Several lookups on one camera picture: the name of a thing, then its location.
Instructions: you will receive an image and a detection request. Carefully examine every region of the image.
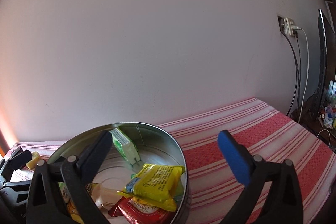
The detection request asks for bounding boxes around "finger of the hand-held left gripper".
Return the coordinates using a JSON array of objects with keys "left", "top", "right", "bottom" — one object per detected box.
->
[{"left": 9, "top": 147, "right": 32, "bottom": 170}]

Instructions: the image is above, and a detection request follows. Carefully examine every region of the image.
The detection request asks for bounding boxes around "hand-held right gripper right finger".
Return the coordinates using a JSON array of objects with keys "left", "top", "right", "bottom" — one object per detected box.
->
[{"left": 218, "top": 130, "right": 305, "bottom": 224}]

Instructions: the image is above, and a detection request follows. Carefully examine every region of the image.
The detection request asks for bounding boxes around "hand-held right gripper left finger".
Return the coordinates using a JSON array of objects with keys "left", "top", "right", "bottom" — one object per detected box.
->
[{"left": 26, "top": 131, "right": 113, "bottom": 224}]

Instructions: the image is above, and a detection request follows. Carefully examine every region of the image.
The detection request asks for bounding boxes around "plain yellow sponge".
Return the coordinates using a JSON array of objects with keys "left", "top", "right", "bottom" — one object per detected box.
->
[{"left": 25, "top": 152, "right": 41, "bottom": 170}]

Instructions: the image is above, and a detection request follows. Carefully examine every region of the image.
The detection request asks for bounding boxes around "small green tissue pack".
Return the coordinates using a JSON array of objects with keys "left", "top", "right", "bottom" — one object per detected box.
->
[{"left": 109, "top": 128, "right": 140, "bottom": 165}]

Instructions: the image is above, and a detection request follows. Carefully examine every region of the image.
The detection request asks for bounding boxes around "beige packet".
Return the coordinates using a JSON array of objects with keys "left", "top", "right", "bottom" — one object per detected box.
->
[{"left": 91, "top": 183, "right": 124, "bottom": 210}]

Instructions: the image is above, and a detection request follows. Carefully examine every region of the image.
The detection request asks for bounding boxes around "large green tissue pack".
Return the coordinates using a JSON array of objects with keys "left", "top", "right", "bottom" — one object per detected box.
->
[{"left": 58, "top": 182, "right": 71, "bottom": 202}]

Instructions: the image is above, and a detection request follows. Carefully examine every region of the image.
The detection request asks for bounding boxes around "yellow snack packet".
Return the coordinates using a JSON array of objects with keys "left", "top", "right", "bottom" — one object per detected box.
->
[
  {"left": 67, "top": 200, "right": 84, "bottom": 224},
  {"left": 117, "top": 163, "right": 186, "bottom": 205}
]

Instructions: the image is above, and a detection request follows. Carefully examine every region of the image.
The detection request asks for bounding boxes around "blue round cookie tin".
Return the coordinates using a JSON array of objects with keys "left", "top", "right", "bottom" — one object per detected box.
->
[{"left": 46, "top": 122, "right": 190, "bottom": 224}]

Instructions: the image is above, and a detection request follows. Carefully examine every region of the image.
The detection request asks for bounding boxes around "red snack packet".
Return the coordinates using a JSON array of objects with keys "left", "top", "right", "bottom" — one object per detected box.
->
[{"left": 108, "top": 195, "right": 174, "bottom": 224}]

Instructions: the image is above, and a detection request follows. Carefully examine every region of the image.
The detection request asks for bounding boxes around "red white striped cloth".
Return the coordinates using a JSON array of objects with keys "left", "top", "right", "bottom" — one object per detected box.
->
[{"left": 10, "top": 97, "right": 336, "bottom": 224}]

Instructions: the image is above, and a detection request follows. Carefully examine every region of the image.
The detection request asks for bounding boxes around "group of small bottles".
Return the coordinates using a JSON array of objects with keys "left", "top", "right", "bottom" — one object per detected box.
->
[{"left": 325, "top": 80, "right": 336, "bottom": 130}]

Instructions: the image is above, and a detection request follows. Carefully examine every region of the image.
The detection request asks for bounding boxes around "black flat monitor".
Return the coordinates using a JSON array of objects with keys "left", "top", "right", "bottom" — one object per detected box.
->
[{"left": 311, "top": 9, "right": 330, "bottom": 119}]

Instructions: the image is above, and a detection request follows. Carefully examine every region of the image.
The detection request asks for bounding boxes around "white cable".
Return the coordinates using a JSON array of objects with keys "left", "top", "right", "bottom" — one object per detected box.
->
[
  {"left": 316, "top": 130, "right": 332, "bottom": 147},
  {"left": 294, "top": 27, "right": 310, "bottom": 122}
]

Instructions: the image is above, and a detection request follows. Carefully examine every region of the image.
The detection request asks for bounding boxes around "wall socket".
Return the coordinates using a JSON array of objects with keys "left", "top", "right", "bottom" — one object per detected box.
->
[{"left": 278, "top": 15, "right": 298, "bottom": 37}]

